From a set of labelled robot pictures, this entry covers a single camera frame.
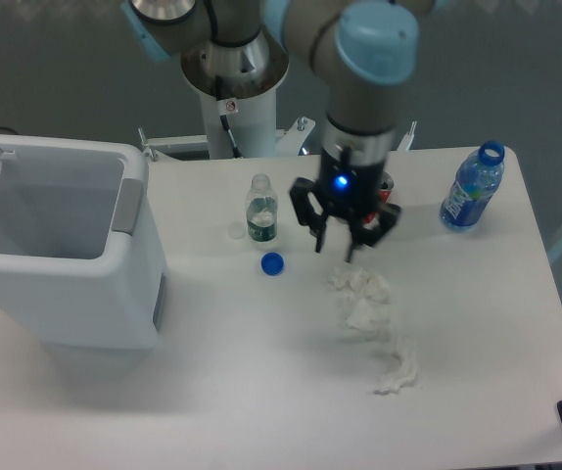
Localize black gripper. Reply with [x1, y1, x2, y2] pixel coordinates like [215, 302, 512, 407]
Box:
[289, 150, 402, 263]

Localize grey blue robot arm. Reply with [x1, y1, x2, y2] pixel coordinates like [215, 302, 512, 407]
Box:
[121, 1, 439, 250]

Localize crushed red soda can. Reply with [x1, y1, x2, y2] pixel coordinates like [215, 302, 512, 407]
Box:
[363, 171, 395, 225]

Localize blue bottle cap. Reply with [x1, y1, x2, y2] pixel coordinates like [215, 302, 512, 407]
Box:
[260, 252, 285, 276]

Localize white trash can body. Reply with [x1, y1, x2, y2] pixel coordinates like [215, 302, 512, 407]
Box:
[0, 135, 167, 350]

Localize clear green-label water bottle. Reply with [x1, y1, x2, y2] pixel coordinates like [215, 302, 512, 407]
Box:
[246, 173, 278, 243]

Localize crumpled white tissue upper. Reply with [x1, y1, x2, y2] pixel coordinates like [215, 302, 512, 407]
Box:
[329, 265, 391, 304]

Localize crumpled white tissue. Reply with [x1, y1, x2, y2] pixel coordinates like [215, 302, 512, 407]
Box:
[329, 265, 391, 304]
[345, 299, 391, 334]
[373, 337, 419, 396]

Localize crumpled white tissue middle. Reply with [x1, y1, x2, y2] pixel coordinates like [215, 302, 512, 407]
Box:
[345, 299, 391, 334]

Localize blue plastic drink bottle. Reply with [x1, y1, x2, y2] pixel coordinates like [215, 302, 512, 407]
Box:
[440, 140, 505, 231]

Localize crumpled white tissue lower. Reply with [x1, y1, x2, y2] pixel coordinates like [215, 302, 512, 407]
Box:
[373, 337, 419, 396]

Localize white pedestal base frame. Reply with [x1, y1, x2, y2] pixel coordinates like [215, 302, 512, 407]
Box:
[136, 116, 419, 162]

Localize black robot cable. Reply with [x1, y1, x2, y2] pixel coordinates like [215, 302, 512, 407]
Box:
[213, 74, 243, 159]

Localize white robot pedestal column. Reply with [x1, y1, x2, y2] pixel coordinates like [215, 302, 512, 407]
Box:
[181, 28, 289, 158]

